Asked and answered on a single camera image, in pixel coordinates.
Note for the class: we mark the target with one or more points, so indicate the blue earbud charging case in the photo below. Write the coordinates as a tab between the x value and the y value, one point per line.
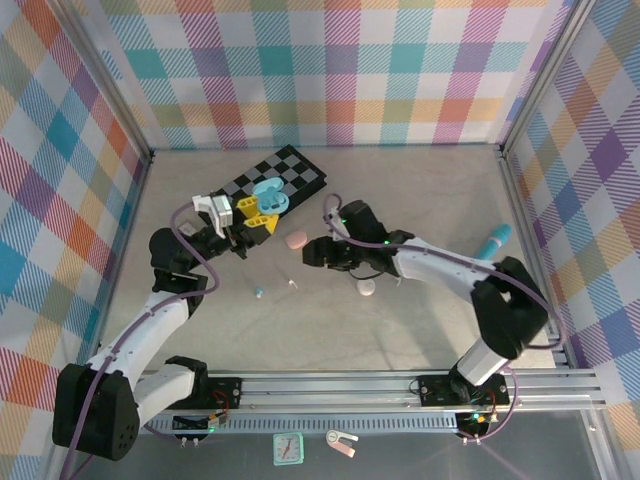
270	197

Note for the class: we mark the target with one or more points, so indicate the pink earbud charging case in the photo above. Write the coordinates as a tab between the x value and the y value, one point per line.
296	240

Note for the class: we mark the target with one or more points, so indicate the white earbud charging case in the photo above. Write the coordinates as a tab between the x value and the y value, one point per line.
366	288

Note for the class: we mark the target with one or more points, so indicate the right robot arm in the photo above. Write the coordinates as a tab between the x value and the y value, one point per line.
505	310

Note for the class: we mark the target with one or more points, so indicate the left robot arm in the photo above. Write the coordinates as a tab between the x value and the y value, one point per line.
95	415

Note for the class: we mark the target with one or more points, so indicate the black grey chessboard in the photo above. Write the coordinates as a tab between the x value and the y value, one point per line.
300	170

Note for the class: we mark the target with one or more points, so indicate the small controller board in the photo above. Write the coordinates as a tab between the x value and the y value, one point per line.
475	422
200	424

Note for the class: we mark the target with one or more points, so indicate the white pink hand tool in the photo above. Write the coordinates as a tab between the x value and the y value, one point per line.
332	437

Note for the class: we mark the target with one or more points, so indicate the teal square clock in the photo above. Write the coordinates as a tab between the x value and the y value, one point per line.
288	448

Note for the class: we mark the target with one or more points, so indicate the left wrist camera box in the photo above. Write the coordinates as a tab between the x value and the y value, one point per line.
220	212

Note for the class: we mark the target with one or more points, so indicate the aluminium side rail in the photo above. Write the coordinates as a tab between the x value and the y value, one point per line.
518	200
131	225

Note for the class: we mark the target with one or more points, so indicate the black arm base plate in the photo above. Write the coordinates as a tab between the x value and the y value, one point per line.
435	390
225	392

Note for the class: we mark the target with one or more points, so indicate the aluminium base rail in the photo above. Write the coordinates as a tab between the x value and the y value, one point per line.
325	392

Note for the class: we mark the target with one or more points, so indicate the aluminium corner post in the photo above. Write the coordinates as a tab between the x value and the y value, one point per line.
545	75
107	80

